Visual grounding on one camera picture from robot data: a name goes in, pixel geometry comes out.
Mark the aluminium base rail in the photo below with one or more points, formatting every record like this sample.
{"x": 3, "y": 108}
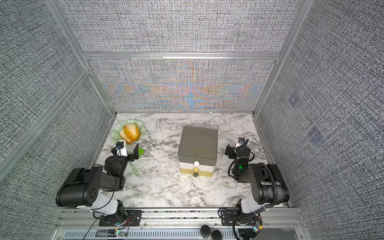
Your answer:
{"x": 179, "y": 224}

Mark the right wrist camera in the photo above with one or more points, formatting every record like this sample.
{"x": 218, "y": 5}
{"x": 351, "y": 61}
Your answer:
{"x": 241, "y": 142}

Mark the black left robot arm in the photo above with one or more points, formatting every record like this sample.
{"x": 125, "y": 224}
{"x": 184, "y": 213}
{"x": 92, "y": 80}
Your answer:
{"x": 84, "y": 189}

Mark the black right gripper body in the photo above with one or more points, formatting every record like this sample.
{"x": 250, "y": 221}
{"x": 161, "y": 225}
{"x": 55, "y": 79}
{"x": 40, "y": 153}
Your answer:
{"x": 233, "y": 150}

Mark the grey three-drawer storage box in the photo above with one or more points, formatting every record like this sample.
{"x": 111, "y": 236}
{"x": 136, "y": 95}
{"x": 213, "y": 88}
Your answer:
{"x": 198, "y": 151}

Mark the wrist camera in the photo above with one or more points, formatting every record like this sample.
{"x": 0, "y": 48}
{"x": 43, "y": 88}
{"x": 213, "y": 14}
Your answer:
{"x": 241, "y": 142}
{"x": 121, "y": 148}

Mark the black round knob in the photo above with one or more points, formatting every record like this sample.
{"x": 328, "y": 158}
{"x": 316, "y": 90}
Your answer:
{"x": 205, "y": 231}
{"x": 217, "y": 235}

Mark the green snack packet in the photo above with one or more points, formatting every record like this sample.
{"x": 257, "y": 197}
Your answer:
{"x": 141, "y": 151}

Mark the black round knob left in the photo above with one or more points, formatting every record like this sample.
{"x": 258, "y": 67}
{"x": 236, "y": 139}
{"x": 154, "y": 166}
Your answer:
{"x": 205, "y": 231}

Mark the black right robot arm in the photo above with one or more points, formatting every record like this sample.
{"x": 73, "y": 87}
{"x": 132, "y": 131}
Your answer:
{"x": 267, "y": 184}

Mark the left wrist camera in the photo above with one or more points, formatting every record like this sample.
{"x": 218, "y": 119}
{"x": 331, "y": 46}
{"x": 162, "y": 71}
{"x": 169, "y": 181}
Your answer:
{"x": 121, "y": 148}

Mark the black round knob right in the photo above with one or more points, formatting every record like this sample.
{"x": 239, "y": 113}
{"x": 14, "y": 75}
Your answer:
{"x": 217, "y": 235}

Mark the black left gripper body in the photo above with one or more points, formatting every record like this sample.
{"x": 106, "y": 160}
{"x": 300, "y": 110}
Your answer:
{"x": 132, "y": 153}

